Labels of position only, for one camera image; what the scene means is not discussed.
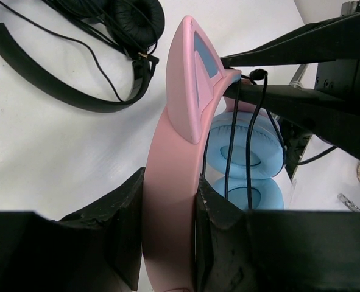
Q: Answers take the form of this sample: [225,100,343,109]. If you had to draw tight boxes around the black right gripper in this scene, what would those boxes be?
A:
[221,12,360,160]

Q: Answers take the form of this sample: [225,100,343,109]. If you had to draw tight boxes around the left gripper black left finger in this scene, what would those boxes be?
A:
[0,169,144,291]

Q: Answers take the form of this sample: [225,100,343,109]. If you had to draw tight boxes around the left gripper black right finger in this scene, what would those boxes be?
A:
[196,178,360,291]

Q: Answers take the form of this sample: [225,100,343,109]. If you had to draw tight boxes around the pink blue cat-ear headphones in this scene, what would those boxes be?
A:
[142,16,284,291]

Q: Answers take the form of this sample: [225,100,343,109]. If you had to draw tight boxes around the small black headphones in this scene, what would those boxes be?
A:
[0,0,165,114]

